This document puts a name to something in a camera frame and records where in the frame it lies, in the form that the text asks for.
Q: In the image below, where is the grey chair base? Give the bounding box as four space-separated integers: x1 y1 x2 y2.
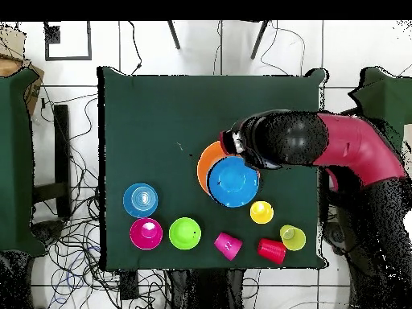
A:
323 221 355 257
30 220 67 247

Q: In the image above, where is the pink bowl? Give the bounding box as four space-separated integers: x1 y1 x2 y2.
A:
129 217 164 251

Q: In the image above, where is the pale yellow cup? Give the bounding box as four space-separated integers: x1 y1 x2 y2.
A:
278 224 307 252

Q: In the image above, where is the dark green table cloth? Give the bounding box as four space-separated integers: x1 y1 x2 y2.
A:
97 66 329 271

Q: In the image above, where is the green cloth side table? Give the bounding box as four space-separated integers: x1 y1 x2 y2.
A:
0 68 46 258
347 66 412 155

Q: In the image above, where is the large blue bowl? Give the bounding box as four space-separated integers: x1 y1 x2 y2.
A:
207 155 261 208

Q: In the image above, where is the black metal frame bar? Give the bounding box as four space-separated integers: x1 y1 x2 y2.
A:
33 104 72 220

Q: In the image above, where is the green bowl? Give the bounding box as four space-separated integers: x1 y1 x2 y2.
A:
168 216 203 251

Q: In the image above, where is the red cup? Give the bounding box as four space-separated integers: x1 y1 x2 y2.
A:
256 237 287 266

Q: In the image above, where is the light blue shallow bowl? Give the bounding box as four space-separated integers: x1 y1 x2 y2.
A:
122 183 159 219

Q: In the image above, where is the black cable with plug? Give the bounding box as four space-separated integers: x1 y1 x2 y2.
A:
127 20 143 76

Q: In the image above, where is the camera tripod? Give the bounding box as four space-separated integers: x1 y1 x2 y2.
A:
166 19 269 61

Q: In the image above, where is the black square floor frame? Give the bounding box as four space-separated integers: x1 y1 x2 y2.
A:
43 21 93 61

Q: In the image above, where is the large orange bowl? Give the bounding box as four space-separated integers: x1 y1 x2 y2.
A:
196 140 233 196

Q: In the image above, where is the pink cup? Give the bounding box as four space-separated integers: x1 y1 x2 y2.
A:
213 232 244 262

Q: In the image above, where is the cardboard box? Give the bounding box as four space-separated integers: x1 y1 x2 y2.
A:
0 27 45 117

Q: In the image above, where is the small yellow orange cup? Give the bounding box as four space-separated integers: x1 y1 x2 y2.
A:
249 200 275 225

